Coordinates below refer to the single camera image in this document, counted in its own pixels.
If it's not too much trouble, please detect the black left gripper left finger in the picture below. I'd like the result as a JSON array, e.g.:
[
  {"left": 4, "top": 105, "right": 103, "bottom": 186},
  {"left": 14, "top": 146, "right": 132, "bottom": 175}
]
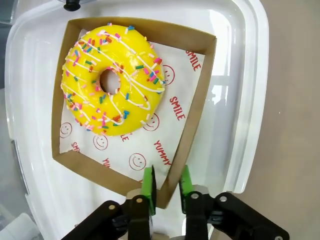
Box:
[{"left": 59, "top": 164, "right": 157, "bottom": 240}]

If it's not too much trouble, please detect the brown cardboard donut tray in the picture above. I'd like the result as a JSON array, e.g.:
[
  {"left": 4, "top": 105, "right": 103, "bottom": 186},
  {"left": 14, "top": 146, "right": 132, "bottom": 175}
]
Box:
[{"left": 51, "top": 16, "right": 218, "bottom": 210}]

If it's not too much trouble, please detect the black lid hinge knob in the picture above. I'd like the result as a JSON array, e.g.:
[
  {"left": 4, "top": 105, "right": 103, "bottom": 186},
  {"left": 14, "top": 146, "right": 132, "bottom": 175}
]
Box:
[{"left": 63, "top": 0, "right": 81, "bottom": 11}]

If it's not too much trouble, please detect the white printed paper liner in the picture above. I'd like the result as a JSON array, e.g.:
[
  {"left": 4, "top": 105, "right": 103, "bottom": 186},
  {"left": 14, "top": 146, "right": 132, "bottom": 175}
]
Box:
[{"left": 59, "top": 28, "right": 206, "bottom": 185}]

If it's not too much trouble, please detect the white plastic display tray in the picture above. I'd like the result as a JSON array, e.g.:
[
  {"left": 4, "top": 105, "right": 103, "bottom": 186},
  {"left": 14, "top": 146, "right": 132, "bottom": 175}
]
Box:
[{"left": 4, "top": 0, "right": 270, "bottom": 240}]

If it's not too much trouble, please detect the yellow glazed sprinkled donut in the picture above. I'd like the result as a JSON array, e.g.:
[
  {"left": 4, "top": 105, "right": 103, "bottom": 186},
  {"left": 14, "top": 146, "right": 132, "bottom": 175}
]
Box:
[{"left": 60, "top": 22, "right": 166, "bottom": 137}]

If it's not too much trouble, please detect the clear plastic display lid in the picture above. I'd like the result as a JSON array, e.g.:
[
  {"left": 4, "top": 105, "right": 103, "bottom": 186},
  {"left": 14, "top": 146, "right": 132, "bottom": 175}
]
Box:
[{"left": 0, "top": 0, "right": 38, "bottom": 240}]

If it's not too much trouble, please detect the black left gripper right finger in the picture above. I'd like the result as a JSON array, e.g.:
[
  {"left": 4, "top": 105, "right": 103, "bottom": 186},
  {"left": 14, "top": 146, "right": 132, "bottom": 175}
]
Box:
[{"left": 178, "top": 164, "right": 291, "bottom": 240}]

